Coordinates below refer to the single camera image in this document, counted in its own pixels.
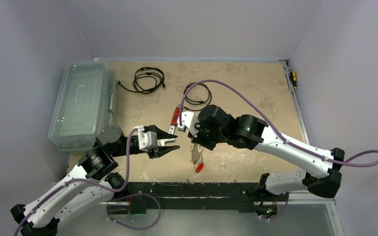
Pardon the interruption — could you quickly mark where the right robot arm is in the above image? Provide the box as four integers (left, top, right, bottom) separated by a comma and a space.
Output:
178, 105, 345, 200

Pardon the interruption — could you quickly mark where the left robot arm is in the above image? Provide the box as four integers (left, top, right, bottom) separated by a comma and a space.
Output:
11, 124, 179, 236

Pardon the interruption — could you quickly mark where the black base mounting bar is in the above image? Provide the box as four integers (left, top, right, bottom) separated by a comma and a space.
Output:
124, 181, 289, 216

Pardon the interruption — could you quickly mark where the clear plastic storage box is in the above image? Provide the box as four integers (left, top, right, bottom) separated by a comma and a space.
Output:
48, 61, 116, 152

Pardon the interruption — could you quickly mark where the yellow black screwdriver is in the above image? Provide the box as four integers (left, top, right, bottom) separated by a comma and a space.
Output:
289, 71, 297, 89

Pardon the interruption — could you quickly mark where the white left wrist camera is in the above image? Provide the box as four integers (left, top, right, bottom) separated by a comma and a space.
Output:
135, 125, 158, 152

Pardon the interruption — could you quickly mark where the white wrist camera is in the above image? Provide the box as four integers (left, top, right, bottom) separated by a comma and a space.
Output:
177, 111, 198, 137
135, 125, 158, 152

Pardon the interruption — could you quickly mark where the red handled adjustable wrench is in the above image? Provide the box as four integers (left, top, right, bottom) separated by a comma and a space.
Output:
160, 105, 180, 147

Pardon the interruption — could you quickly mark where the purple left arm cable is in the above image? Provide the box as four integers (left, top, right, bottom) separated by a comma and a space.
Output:
13, 127, 139, 236

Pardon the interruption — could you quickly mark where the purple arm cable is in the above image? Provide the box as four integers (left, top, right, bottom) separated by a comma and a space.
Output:
178, 79, 378, 168
13, 127, 139, 236

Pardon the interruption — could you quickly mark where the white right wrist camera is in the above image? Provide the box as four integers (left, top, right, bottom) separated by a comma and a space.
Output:
177, 111, 198, 137

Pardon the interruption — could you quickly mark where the small coiled black cable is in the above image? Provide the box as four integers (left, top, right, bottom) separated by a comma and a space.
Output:
183, 82, 213, 112

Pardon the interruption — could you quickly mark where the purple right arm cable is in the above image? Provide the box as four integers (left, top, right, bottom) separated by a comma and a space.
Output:
178, 79, 378, 168

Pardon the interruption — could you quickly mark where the large coiled black cable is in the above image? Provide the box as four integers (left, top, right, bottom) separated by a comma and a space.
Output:
117, 67, 167, 95

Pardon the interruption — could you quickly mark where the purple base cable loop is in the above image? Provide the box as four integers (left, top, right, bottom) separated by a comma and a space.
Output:
106, 191, 162, 230

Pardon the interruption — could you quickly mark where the aluminium frame rail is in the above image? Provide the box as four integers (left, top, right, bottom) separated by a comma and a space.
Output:
281, 60, 344, 236

